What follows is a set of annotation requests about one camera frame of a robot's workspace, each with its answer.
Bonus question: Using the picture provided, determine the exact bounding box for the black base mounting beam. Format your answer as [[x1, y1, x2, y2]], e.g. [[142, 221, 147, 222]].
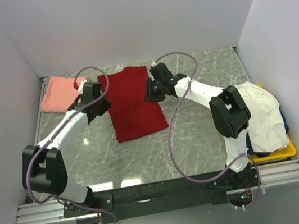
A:
[[63, 167, 259, 224]]

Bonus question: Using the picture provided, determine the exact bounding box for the folded pink t shirt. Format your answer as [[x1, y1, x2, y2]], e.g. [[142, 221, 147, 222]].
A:
[[40, 76, 79, 113]]

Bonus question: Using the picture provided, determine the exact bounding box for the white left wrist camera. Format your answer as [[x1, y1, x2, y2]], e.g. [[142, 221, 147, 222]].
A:
[[73, 79, 87, 94]]

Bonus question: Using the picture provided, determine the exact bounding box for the red t shirt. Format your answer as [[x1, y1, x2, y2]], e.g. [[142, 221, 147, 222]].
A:
[[106, 66, 168, 143]]

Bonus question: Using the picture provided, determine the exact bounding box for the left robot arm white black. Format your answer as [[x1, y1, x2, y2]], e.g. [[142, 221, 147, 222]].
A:
[[22, 80, 111, 214]]

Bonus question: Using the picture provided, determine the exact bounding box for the white t shirt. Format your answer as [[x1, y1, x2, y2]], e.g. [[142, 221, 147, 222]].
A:
[[235, 76, 291, 157]]

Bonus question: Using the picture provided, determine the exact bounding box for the blue t shirt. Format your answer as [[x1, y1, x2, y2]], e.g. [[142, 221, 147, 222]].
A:
[[279, 109, 289, 134]]

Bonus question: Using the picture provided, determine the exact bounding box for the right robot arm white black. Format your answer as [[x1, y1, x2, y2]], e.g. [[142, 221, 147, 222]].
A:
[[145, 62, 251, 189]]

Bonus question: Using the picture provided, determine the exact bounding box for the yellow plastic bin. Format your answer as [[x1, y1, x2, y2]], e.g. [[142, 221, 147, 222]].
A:
[[238, 79, 298, 165]]

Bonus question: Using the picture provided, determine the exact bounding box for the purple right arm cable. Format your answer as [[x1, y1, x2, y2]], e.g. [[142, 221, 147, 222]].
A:
[[155, 42, 266, 220]]

